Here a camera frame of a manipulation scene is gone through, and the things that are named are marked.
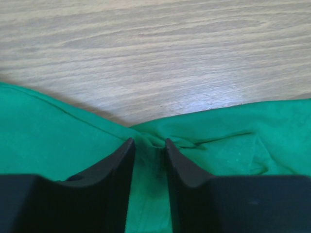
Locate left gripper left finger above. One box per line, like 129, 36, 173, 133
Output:
0, 139, 135, 233

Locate green t-shirt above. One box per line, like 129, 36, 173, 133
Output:
0, 83, 311, 233

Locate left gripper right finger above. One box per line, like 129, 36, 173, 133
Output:
165, 139, 311, 233

